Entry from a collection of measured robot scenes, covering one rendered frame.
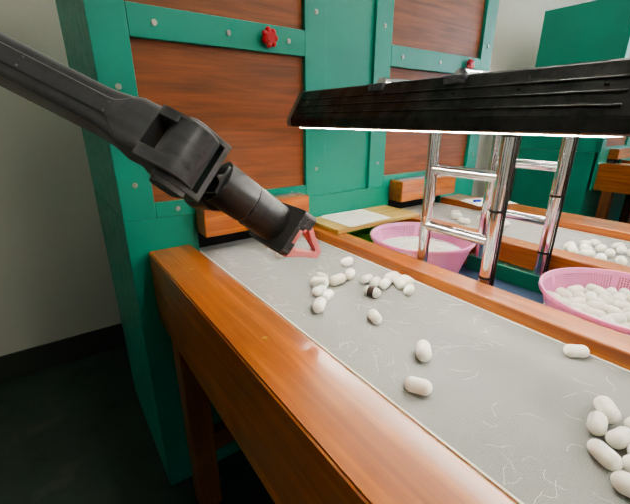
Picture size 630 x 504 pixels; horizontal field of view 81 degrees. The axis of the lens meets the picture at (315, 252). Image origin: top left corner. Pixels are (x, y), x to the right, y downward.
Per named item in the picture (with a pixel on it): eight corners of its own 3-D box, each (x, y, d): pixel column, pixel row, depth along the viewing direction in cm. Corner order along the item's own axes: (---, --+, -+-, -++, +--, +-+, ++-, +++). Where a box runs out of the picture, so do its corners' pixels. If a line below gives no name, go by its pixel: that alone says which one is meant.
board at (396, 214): (338, 234, 98) (338, 230, 98) (306, 222, 110) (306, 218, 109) (418, 216, 116) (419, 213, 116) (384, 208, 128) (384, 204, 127)
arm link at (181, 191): (153, 177, 39) (194, 114, 41) (124, 179, 48) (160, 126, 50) (237, 234, 47) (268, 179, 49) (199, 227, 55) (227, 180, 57)
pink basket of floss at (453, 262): (480, 294, 85) (487, 255, 81) (364, 284, 90) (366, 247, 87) (461, 255, 109) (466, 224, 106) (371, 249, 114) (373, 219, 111)
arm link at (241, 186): (209, 195, 42) (233, 155, 44) (186, 194, 48) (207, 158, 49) (253, 225, 47) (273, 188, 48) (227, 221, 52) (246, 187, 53)
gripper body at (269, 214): (278, 204, 58) (243, 176, 53) (315, 218, 50) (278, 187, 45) (256, 239, 57) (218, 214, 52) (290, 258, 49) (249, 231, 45)
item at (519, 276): (543, 295, 84) (593, 82, 69) (465, 268, 100) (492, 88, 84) (577, 275, 95) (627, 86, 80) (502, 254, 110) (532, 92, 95)
